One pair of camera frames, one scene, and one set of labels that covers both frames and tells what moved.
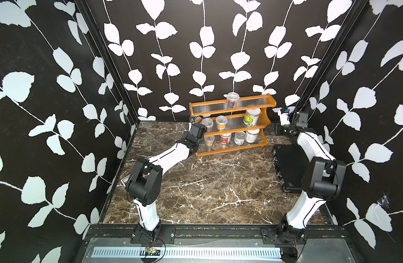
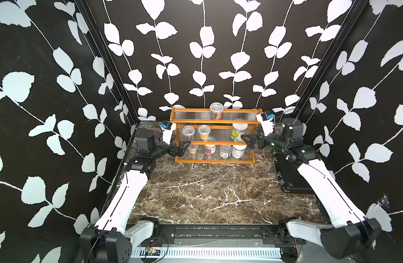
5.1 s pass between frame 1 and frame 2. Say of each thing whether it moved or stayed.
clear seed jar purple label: moved
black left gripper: moved
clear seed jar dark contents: moved
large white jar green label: moved
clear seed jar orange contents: moved
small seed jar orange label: moved
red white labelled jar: moved
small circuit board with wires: stayed
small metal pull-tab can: moved
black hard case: stayed
